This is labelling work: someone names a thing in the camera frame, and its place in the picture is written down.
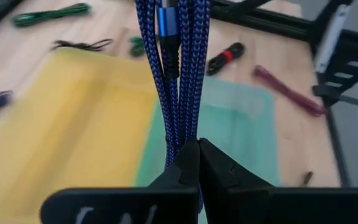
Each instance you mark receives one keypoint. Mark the yellow translucent plastic tray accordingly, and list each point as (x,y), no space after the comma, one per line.
(73,124)

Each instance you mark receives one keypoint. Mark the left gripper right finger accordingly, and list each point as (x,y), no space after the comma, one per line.
(244,202)

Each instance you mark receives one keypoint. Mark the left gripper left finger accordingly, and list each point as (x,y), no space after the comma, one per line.
(172,202)

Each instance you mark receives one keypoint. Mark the green translucent plastic tray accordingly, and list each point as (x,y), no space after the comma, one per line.
(235,124)

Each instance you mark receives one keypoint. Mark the black aluminium table frame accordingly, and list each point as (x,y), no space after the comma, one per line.
(259,17)

